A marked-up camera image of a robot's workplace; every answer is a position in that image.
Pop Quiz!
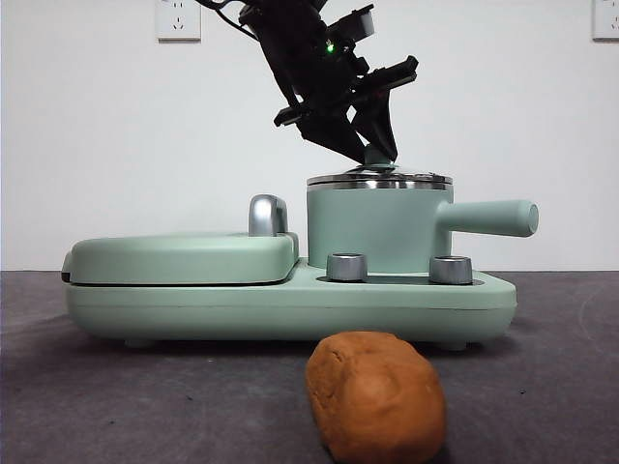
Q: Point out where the glass lid with green knob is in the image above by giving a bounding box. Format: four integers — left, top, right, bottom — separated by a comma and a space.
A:
307, 144, 455, 188

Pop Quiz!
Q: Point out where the brown potato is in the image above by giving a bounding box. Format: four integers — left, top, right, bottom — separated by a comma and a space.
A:
305, 331, 447, 464

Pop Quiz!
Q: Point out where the mint green steamer pot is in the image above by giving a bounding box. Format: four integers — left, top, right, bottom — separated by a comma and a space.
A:
306, 181, 541, 273

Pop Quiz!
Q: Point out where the silver control knob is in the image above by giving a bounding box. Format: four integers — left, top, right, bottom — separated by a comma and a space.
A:
326, 251, 368, 282
428, 255, 474, 285

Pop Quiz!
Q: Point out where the mint green breakfast machine base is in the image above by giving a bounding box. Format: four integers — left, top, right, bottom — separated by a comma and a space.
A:
64, 258, 517, 351

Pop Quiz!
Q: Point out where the mint green hinged griddle cover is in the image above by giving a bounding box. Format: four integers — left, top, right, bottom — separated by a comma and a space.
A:
60, 231, 301, 287

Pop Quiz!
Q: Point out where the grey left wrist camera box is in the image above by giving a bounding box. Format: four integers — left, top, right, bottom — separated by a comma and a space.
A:
333, 4, 377, 43

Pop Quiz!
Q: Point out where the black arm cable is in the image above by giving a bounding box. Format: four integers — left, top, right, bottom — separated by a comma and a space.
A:
192, 0, 262, 43

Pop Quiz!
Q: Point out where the white wall socket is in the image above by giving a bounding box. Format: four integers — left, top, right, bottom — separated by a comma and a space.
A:
592, 0, 619, 42
155, 0, 202, 42

